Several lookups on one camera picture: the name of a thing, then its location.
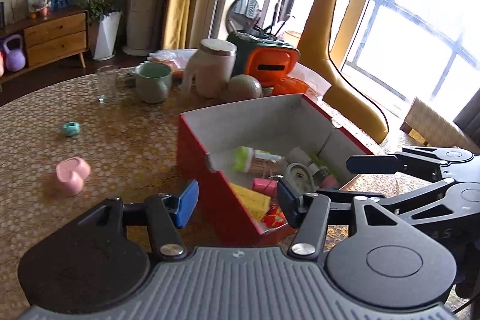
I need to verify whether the red orange toy figure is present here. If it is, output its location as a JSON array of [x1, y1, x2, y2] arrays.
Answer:
[[260, 204, 287, 229]]

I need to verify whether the yellow box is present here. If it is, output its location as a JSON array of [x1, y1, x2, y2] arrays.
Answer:
[[229, 183, 271, 221]]

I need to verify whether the clear bottle silver cap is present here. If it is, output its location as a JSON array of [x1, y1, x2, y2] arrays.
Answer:
[[286, 146, 312, 166]]

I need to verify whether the green lid toothpick jar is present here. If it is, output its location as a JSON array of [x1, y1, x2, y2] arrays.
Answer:
[[233, 146, 287, 177]]

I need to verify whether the pink heart shaped box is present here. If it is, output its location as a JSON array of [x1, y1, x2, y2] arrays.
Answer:
[[55, 157, 91, 196]]

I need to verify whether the pink pig figure toy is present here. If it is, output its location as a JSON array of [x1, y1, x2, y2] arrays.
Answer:
[[320, 175, 339, 190]]

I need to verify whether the yellow giraffe statue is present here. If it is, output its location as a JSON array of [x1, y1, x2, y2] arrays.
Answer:
[[298, 0, 389, 144]]

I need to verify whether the red white cardboard box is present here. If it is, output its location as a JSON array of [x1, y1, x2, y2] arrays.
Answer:
[[176, 94, 379, 246]]

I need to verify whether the orange tissue packet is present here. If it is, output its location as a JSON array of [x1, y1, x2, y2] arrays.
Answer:
[[272, 76, 331, 100]]

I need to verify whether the green ceramic mug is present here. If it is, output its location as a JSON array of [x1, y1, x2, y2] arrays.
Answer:
[[133, 61, 173, 104]]

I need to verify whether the clear drinking glass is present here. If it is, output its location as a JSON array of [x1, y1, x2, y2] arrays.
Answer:
[[95, 65, 118, 104]]

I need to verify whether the washing machine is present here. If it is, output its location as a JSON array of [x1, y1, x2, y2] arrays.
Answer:
[[211, 0, 265, 40]]

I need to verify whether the wooden media sideboard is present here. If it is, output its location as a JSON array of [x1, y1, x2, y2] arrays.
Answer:
[[1, 7, 89, 83]]

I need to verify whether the purple kettlebell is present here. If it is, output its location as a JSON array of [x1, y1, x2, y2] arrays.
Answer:
[[2, 34, 26, 72]]

